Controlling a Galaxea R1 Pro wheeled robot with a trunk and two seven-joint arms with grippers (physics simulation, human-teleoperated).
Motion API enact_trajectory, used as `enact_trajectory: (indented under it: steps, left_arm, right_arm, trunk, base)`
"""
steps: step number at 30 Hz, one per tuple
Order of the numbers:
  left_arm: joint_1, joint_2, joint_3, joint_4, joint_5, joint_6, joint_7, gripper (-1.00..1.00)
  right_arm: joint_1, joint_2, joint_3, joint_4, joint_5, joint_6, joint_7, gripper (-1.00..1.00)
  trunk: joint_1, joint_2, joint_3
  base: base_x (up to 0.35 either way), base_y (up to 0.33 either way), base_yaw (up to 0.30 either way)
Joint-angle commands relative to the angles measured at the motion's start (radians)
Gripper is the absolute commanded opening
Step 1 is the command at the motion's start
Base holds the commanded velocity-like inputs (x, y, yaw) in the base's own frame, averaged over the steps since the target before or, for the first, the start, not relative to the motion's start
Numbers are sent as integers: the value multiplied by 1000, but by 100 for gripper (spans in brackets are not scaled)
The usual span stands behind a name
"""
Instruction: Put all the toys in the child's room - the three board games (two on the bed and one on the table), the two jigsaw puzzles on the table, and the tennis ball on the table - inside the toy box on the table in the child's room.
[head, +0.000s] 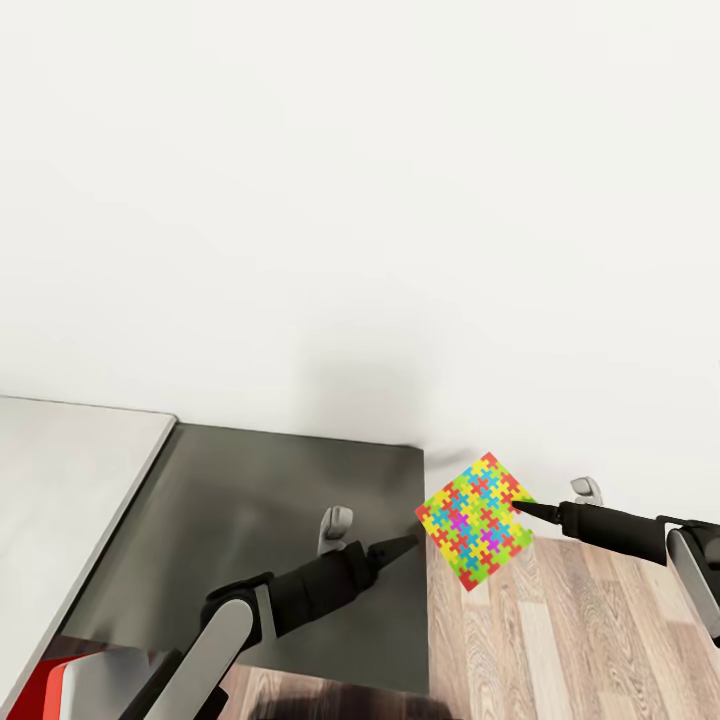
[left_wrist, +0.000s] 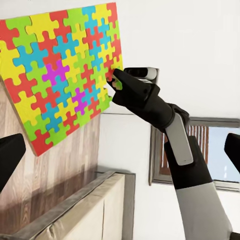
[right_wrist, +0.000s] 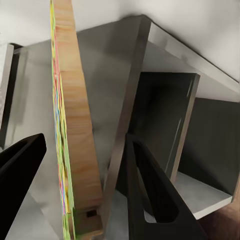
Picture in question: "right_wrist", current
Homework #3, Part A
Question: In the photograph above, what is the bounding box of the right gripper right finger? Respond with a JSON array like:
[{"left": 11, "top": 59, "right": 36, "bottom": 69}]
[{"left": 125, "top": 133, "right": 210, "bottom": 240}]

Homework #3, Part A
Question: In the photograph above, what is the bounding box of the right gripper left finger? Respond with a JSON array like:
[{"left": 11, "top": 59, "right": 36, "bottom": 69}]
[{"left": 0, "top": 133, "right": 47, "bottom": 240}]

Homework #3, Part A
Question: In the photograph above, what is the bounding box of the jigsaw puzzle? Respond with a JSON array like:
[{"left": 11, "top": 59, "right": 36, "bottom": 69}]
[{"left": 50, "top": 0, "right": 104, "bottom": 240}]

